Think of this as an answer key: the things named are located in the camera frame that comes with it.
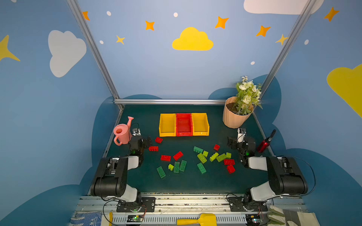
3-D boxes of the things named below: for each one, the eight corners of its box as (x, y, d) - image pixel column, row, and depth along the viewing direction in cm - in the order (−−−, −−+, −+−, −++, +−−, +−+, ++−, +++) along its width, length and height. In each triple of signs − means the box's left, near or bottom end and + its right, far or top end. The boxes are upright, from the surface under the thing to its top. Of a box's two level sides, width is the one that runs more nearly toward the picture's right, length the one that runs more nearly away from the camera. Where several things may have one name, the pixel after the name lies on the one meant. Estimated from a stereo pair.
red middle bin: (175, 137, 105) (175, 131, 99) (176, 117, 117) (176, 111, 111) (192, 137, 105) (192, 131, 99) (191, 117, 117) (191, 111, 112)
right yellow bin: (192, 136, 104) (192, 131, 99) (191, 118, 115) (191, 112, 110) (208, 136, 104) (210, 131, 99) (206, 118, 116) (207, 112, 110)
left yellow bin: (158, 137, 103) (157, 132, 98) (161, 118, 114) (160, 113, 109) (175, 137, 103) (175, 133, 98) (176, 118, 114) (176, 113, 109)
